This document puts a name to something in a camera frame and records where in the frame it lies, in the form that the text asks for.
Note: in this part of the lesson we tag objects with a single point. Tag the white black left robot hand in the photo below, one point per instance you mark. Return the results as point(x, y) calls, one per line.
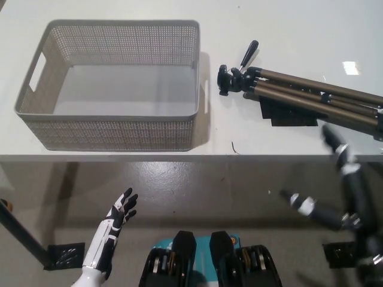
point(101, 242)

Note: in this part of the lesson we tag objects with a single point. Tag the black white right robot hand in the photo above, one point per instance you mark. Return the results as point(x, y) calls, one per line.
point(353, 191)

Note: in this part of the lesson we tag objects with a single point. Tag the bronze black camera tripod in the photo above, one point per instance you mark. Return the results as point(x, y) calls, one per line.
point(299, 94)

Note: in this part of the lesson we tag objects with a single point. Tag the black left robot body block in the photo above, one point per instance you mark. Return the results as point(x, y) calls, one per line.
point(167, 269)

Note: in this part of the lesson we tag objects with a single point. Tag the black robot body block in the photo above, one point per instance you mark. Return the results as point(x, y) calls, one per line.
point(167, 269)
point(248, 269)

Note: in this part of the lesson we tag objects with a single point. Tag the black tape patch on desk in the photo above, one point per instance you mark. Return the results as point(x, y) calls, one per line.
point(287, 119)

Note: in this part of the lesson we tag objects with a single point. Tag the black right robot body block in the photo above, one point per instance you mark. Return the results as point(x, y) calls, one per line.
point(248, 269)

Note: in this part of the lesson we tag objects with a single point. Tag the black table leg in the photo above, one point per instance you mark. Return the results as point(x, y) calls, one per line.
point(24, 231)

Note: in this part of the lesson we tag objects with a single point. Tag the grey perforated plastic basket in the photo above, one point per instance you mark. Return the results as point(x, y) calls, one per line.
point(119, 131)

